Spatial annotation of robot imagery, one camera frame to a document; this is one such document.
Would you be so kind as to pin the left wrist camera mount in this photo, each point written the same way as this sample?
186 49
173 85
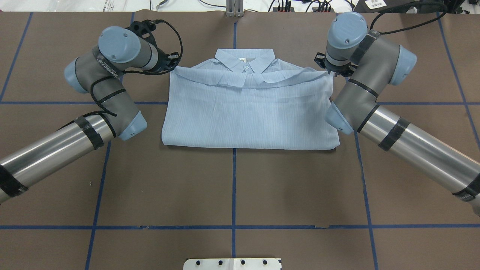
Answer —
144 29

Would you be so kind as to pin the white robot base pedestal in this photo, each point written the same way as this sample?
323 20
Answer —
233 264

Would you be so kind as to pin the light blue button-up shirt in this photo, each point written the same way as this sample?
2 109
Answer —
249 99

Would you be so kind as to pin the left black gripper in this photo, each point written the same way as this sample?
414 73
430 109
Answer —
162 59

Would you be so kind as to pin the aluminium frame post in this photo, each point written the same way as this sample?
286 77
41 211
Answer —
234 8

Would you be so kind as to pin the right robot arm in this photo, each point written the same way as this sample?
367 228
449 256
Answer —
371 62

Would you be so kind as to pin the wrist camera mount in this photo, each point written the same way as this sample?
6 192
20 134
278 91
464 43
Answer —
320 60
144 29

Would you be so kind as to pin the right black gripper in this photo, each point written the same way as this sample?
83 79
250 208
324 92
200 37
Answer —
332 69

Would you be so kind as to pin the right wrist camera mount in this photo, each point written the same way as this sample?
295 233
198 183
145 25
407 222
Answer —
320 60

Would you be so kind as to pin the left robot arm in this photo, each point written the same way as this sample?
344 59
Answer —
119 51

